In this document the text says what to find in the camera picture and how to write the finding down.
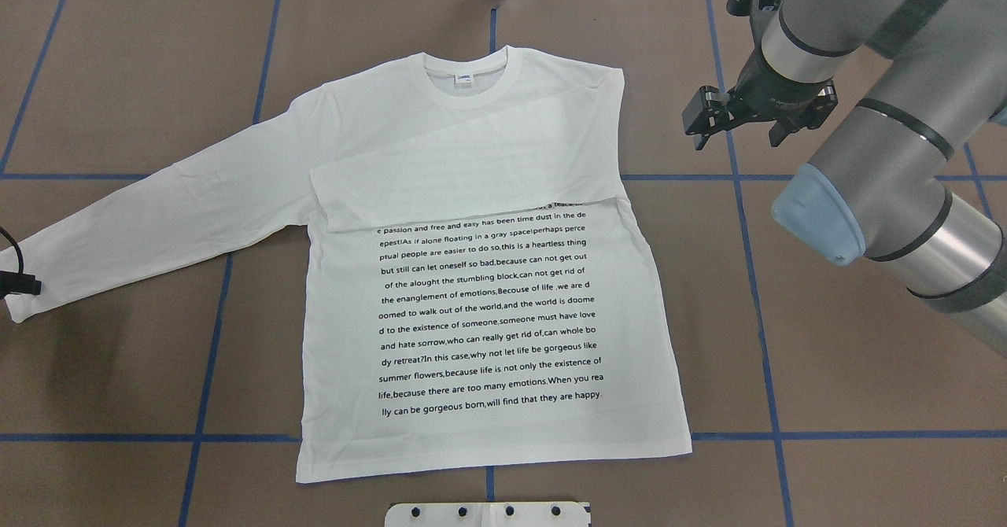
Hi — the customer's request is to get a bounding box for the white long-sleeve printed shirt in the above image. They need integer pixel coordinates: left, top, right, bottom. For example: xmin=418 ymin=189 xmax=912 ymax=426
xmin=6 ymin=46 xmax=693 ymax=484

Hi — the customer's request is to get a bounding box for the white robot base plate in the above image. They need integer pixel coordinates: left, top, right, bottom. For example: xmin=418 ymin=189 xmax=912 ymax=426
xmin=384 ymin=501 xmax=592 ymax=526

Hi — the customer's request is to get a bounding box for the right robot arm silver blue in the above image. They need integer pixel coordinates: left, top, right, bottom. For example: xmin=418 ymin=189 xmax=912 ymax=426
xmin=682 ymin=0 xmax=1006 ymax=354

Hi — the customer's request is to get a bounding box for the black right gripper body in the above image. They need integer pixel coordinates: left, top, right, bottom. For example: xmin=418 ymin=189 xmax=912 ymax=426
xmin=683 ymin=49 xmax=838 ymax=149

